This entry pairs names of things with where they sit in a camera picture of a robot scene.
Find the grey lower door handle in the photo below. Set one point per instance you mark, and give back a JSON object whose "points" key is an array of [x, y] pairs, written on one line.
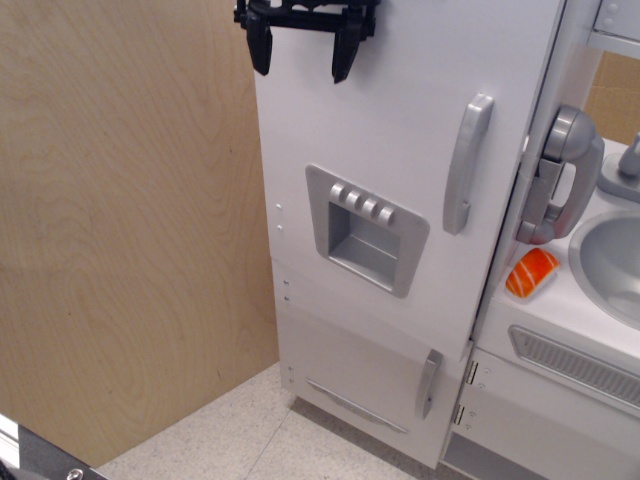
{"points": [[423, 401]]}

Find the white lower freezer door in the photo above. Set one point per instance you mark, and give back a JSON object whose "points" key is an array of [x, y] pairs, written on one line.
{"points": [[351, 363]]}

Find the grey ice dispenser box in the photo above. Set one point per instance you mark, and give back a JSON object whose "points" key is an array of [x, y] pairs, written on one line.
{"points": [[371, 237]]}

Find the grey vent grille panel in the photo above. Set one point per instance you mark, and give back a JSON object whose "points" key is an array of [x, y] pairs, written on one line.
{"points": [[586, 370]]}

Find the grey toy sink basin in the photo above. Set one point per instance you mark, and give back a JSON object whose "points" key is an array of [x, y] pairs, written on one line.
{"points": [[604, 260]]}

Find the grey toy telephone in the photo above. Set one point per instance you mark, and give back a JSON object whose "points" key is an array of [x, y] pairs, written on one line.
{"points": [[564, 180]]}

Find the orange salmon sushi toy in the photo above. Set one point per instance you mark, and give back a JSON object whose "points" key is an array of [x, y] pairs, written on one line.
{"points": [[531, 273]]}

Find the grey toy faucet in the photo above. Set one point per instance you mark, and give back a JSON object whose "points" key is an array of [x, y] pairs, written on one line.
{"points": [[619, 175]]}

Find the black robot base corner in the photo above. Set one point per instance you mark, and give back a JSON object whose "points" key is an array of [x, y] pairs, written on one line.
{"points": [[26, 455]]}

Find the white fridge door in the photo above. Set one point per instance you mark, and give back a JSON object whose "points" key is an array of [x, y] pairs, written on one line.
{"points": [[391, 127]]}

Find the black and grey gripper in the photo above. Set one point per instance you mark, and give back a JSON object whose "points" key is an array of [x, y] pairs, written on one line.
{"points": [[349, 20]]}

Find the grey fridge door handle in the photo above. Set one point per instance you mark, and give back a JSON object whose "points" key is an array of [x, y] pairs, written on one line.
{"points": [[473, 127]]}

